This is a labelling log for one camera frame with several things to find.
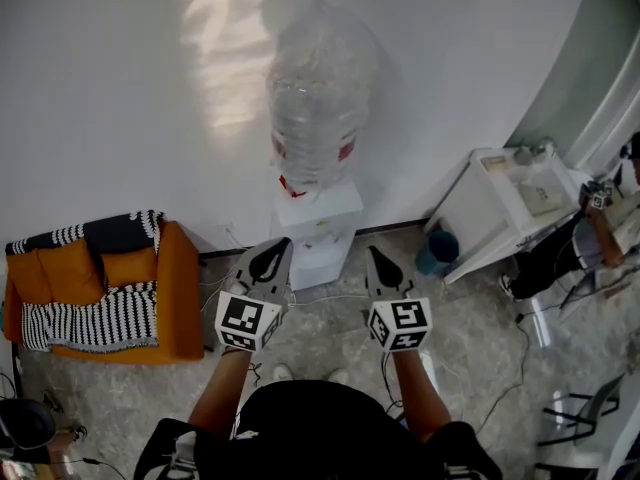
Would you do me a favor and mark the white water dispenser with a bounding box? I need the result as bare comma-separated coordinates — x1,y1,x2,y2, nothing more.
271,180,364,292

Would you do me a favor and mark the black floor cable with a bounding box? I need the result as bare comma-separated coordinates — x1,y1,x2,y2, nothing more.
474,312,531,434

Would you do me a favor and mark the person's black shirt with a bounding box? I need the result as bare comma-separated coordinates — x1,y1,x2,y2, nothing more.
133,380,504,480

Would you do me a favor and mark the white sink cabinet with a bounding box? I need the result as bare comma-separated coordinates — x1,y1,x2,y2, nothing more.
423,147,584,285

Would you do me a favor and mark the orange sofa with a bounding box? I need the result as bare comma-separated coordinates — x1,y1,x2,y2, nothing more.
3,220,206,367

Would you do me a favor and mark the clear water bottle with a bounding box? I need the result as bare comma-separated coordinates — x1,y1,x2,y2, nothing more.
266,0,379,199

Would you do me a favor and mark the black frame chair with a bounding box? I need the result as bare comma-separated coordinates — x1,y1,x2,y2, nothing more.
537,372,626,447

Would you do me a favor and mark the person's right forearm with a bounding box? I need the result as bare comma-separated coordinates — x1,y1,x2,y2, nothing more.
391,350,454,443

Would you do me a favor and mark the silver faucet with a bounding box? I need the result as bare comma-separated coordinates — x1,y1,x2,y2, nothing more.
514,140,556,162

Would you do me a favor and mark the tangled white power cable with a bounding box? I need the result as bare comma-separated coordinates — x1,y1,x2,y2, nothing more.
199,225,246,314

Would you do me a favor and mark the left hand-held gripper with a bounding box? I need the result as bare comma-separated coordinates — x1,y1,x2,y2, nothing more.
214,236,295,353

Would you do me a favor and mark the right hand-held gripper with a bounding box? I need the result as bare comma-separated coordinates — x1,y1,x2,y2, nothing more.
364,246,433,353

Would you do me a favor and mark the blue trash bin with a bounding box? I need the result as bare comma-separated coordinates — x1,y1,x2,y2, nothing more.
414,229,460,277

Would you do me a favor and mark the black white striped blanket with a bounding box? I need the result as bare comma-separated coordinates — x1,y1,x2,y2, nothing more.
4,210,166,354

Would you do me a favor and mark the person's left forearm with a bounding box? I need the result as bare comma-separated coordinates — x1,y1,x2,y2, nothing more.
187,350,251,439

